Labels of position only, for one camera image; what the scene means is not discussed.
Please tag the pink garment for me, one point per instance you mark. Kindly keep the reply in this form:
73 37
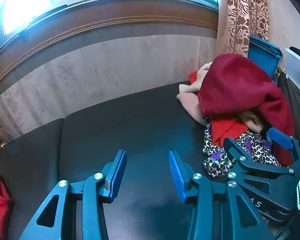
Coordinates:
190 105

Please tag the red knitted garment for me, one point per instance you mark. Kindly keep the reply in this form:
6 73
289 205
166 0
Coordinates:
225 130

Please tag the dark cloth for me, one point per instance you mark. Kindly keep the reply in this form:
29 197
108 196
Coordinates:
292 97

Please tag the blue plastic box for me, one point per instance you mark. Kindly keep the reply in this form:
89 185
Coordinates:
261 55

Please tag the bright red fuzzy sweater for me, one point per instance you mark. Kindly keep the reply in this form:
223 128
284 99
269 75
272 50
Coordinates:
0 205

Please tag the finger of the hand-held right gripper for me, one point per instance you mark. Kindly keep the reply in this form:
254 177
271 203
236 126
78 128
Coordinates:
280 137
233 150

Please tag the white plastic box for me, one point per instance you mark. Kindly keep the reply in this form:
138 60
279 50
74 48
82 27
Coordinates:
293 67

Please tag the dark red sweater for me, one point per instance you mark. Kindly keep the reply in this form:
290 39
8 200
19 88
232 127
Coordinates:
235 85

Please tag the bright window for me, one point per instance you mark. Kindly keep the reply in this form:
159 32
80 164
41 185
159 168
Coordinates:
52 10

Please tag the leopard print garment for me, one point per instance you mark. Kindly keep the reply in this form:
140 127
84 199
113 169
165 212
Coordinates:
217 165

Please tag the beige ribbed garment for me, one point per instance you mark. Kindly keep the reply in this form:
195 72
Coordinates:
190 88

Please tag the wooden window sill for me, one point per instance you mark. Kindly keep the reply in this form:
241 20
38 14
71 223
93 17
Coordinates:
90 25

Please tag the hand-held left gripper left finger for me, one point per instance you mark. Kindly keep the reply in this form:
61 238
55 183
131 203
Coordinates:
118 175

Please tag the tan garment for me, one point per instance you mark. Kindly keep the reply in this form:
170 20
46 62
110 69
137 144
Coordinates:
252 122

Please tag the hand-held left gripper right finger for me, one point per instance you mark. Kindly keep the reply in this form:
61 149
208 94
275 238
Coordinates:
176 175

